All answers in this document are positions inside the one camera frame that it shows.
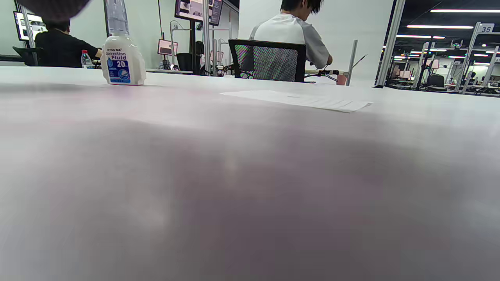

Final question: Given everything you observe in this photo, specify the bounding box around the person's right hand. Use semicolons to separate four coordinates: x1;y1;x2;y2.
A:
18;0;91;21

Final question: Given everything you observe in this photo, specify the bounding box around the white correction fluid bottle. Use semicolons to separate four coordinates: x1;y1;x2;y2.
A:
101;35;147;85

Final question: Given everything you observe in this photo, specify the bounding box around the lined paper with black text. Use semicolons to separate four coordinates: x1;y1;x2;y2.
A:
221;90;372;113

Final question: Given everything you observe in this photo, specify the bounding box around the desk monitor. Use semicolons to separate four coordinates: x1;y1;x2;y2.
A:
14;11;48;41

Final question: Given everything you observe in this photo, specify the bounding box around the small pink-screen monitor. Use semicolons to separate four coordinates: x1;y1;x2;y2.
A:
157;39;179;56

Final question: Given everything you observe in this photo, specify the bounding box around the large raised monitor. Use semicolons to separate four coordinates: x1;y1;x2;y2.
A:
175;0;224;27

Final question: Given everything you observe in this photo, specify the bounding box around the black mesh office chair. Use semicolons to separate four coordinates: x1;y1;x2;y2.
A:
229;39;307;83

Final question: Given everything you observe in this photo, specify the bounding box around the thin grey metal post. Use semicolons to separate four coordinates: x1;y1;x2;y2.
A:
346;39;358;86

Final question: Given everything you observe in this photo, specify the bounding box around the aluminium frame column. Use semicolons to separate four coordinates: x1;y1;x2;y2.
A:
374;0;407;87

